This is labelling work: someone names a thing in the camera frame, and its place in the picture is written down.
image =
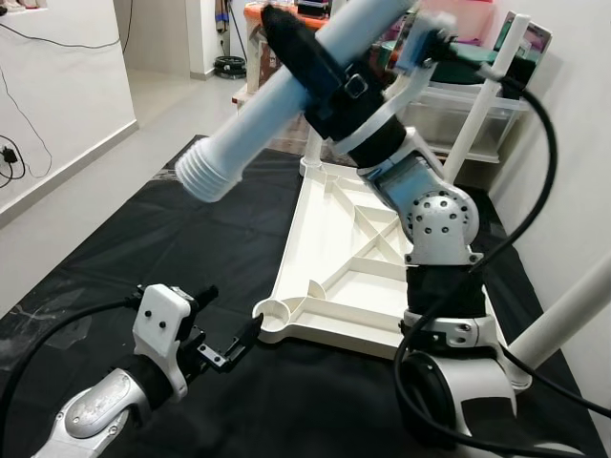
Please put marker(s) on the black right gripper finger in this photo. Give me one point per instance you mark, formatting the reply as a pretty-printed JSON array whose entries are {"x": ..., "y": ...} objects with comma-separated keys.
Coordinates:
[{"x": 291, "y": 40}]

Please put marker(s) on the black tablecloth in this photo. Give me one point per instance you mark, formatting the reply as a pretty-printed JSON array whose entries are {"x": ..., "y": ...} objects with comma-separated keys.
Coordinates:
[{"x": 143, "y": 248}]

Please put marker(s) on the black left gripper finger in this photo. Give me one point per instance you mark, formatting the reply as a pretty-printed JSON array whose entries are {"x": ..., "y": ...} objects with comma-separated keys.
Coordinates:
[
  {"x": 246, "y": 335},
  {"x": 201, "y": 297}
]

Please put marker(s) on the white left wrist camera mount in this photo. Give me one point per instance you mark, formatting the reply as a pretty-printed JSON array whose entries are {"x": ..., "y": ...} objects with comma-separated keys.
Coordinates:
[{"x": 162, "y": 320}]

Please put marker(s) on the pink plastic tub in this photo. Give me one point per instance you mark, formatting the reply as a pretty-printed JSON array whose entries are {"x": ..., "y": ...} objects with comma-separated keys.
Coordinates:
[{"x": 477, "y": 14}]

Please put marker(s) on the black plug adapter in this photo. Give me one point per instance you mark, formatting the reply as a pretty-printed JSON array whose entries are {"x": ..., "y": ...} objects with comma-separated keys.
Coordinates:
[{"x": 10, "y": 155}]

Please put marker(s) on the green pot lid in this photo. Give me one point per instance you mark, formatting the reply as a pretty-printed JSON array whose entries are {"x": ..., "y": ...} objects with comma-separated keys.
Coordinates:
[{"x": 468, "y": 59}]

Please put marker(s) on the white plastic table top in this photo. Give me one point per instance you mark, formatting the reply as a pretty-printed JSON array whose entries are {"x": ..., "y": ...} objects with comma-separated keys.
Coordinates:
[{"x": 334, "y": 267}]

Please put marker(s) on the clear plastic bag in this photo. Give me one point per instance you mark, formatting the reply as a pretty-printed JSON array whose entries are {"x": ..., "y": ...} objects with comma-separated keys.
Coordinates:
[{"x": 38, "y": 315}]

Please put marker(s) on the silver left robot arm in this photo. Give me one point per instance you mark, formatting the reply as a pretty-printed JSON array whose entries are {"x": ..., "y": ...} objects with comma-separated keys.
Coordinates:
[{"x": 95, "y": 415}]

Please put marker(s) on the clear plastic container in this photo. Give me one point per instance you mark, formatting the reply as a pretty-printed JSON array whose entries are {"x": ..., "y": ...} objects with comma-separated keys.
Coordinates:
[{"x": 449, "y": 112}]

